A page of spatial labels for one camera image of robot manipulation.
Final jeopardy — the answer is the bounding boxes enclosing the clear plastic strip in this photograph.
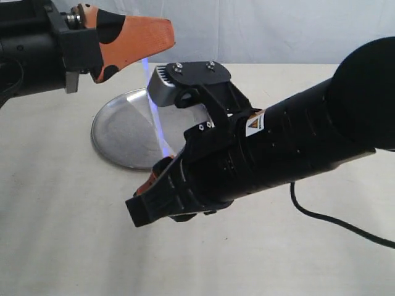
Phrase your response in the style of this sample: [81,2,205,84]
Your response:
[142,58,170,157]

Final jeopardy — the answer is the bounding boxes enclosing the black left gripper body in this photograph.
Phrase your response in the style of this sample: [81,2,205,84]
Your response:
[44,1,104,81]

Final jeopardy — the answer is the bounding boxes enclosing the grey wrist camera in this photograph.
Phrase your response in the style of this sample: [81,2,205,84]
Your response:
[147,65,210,109]
[65,71,80,94]

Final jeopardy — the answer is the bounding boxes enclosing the round silver metal plate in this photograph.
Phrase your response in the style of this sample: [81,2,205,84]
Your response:
[91,88,210,170]

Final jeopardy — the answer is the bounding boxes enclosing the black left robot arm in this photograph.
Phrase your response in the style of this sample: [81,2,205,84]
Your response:
[1,1,175,104]

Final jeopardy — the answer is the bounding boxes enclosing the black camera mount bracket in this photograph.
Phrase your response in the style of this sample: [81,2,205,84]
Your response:
[165,61,259,130]

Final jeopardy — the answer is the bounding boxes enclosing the white backdrop curtain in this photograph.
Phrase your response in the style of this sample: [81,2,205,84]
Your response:
[94,0,394,64]

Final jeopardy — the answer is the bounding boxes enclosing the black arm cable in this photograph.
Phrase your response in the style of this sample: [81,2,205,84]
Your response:
[289,181,395,250]

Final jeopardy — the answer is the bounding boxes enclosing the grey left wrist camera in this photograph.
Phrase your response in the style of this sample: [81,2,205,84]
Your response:
[65,71,80,94]

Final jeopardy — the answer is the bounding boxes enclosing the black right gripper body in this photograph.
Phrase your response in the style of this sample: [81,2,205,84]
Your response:
[125,109,268,228]

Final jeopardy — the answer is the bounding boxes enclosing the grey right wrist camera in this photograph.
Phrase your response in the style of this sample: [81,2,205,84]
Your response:
[147,65,210,109]

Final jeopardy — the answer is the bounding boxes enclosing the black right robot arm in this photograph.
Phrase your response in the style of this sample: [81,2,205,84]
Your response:
[126,37,394,227]

